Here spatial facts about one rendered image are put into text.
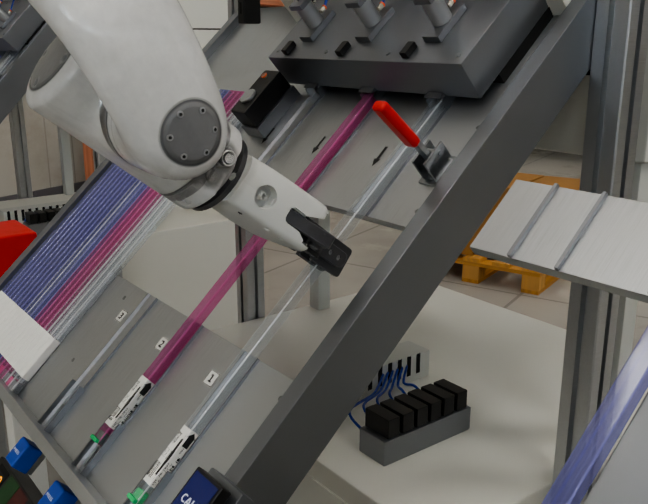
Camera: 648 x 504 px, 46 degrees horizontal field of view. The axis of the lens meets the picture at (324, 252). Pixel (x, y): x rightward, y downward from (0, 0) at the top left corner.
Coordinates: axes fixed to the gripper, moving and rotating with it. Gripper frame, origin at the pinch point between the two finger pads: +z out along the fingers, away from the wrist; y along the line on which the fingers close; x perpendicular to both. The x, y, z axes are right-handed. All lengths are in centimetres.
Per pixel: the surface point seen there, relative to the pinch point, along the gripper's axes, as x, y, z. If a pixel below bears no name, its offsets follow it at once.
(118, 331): 17.9, 23.0, -2.5
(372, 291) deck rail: 2.1, -9.6, -0.7
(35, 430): 31.0, 19.8, -6.7
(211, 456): 21.8, -3.9, -2.9
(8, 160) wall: -11, 472, 110
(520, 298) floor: -64, 148, 236
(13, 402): 31.0, 28.0, -6.7
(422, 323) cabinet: -7, 38, 61
